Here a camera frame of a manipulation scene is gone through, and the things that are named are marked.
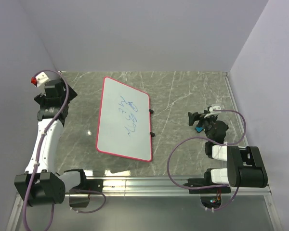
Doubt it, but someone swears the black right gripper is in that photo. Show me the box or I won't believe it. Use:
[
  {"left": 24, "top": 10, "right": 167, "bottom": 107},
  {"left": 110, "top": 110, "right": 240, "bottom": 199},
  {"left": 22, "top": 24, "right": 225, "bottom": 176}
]
[{"left": 188, "top": 110, "right": 217, "bottom": 142}]

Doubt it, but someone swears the blue whiteboard eraser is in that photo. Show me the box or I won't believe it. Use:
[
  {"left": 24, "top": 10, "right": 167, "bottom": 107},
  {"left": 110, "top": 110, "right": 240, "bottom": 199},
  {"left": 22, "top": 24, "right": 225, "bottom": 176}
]
[{"left": 195, "top": 127, "right": 203, "bottom": 133}]

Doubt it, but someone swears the pink framed whiteboard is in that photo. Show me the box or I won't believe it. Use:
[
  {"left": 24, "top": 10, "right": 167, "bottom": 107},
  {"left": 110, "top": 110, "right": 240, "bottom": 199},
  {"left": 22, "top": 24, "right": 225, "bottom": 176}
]
[{"left": 96, "top": 77, "right": 153, "bottom": 162}]

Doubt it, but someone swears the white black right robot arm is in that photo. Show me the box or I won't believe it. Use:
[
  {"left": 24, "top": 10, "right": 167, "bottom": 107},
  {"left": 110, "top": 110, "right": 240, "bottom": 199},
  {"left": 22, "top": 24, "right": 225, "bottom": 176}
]
[{"left": 185, "top": 110, "right": 268, "bottom": 194}]

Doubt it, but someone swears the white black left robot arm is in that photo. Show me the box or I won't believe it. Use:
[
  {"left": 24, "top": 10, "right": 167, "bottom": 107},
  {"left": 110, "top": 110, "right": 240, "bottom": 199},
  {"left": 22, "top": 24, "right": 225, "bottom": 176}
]
[{"left": 14, "top": 74, "right": 103, "bottom": 206}]

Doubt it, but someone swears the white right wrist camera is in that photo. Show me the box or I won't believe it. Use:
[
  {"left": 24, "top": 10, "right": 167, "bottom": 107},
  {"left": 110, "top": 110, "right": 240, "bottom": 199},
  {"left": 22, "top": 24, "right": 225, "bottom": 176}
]
[{"left": 204, "top": 104, "right": 222, "bottom": 118}]

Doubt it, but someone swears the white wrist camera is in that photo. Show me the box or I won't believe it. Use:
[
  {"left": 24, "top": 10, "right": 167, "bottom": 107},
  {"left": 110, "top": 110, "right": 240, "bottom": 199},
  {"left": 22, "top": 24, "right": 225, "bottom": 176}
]
[
  {"left": 204, "top": 104, "right": 222, "bottom": 118},
  {"left": 31, "top": 72, "right": 50, "bottom": 88}
]

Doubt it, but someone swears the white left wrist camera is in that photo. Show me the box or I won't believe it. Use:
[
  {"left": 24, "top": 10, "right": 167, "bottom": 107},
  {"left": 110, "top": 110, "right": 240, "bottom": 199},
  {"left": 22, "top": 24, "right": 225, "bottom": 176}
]
[{"left": 31, "top": 72, "right": 50, "bottom": 88}]

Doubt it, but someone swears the aluminium side rail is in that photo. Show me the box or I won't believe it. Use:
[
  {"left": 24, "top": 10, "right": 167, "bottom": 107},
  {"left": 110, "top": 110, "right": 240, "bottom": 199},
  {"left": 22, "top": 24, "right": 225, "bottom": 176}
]
[{"left": 223, "top": 72, "right": 249, "bottom": 146}]

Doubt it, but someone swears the aluminium mounting rail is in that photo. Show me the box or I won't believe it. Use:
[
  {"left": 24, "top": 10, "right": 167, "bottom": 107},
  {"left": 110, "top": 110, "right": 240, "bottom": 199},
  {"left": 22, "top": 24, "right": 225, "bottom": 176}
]
[{"left": 6, "top": 175, "right": 272, "bottom": 231}]

